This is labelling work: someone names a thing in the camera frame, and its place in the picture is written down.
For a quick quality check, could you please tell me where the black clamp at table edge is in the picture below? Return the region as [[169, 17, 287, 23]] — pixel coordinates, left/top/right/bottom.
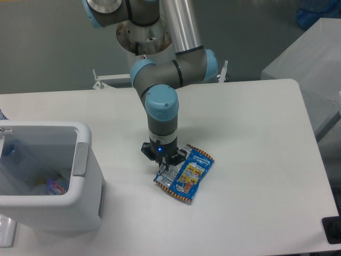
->
[[322, 216, 340, 244]]

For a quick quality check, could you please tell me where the blue bag in background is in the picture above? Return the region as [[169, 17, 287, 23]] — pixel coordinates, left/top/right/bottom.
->
[[295, 0, 340, 30]]

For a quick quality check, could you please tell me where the blue snack wrapper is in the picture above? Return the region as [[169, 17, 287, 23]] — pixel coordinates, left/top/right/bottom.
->
[[153, 144, 215, 203]]

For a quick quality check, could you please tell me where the blue patterned object at edge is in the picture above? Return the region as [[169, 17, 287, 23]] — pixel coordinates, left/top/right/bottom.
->
[[0, 110, 8, 120]]

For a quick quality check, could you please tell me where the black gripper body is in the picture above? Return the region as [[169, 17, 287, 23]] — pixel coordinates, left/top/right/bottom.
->
[[148, 138, 178, 164]]

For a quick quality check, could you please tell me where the white pedestal base frame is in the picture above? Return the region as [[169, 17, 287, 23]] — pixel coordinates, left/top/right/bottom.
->
[[93, 60, 229, 90]]

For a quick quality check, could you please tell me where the white covered side table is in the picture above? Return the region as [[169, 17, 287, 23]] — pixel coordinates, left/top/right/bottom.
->
[[261, 18, 340, 141]]

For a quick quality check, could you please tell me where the white trash can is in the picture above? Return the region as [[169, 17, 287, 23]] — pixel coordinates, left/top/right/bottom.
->
[[1, 120, 105, 231]]

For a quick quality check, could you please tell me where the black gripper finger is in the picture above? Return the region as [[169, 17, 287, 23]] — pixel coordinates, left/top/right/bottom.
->
[[163, 149, 187, 170], [141, 142, 164, 174]]

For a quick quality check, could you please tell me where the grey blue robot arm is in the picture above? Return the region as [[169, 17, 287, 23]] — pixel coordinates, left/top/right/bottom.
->
[[83, 1, 218, 171]]

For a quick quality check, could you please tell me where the crushed clear plastic bottle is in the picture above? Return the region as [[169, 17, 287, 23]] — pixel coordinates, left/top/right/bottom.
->
[[0, 138, 70, 196]]

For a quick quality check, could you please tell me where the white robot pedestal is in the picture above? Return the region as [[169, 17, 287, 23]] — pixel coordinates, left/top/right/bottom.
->
[[116, 15, 175, 68]]

